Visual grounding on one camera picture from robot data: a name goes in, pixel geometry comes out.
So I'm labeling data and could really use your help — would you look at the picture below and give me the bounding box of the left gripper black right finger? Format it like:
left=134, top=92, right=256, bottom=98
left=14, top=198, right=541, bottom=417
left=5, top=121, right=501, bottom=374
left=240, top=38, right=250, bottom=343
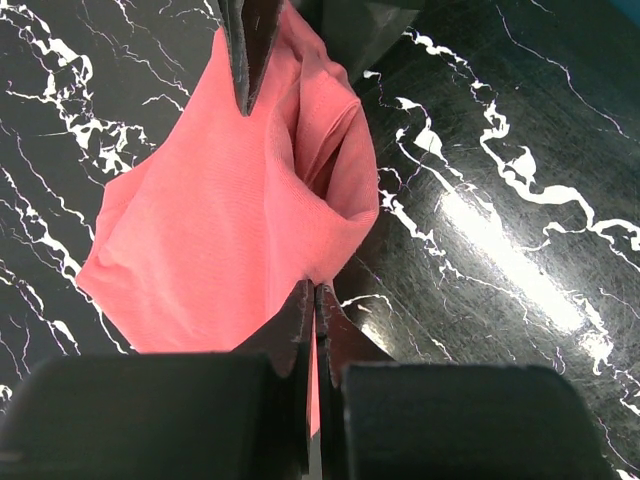
left=315, top=285, right=613, bottom=479

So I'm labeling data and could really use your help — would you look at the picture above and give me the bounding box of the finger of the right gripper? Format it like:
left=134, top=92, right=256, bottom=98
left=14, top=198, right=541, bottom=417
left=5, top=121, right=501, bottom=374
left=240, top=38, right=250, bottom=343
left=217, top=0, right=284, bottom=117
left=294, top=0, right=425, bottom=84

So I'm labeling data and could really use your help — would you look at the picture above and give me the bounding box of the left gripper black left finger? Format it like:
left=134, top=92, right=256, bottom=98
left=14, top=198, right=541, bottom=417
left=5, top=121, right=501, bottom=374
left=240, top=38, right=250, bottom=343
left=1, top=280, right=314, bottom=479

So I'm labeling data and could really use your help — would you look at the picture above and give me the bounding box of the coral red t shirt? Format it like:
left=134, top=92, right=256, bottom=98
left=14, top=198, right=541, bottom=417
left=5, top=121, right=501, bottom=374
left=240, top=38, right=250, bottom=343
left=74, top=0, right=381, bottom=441

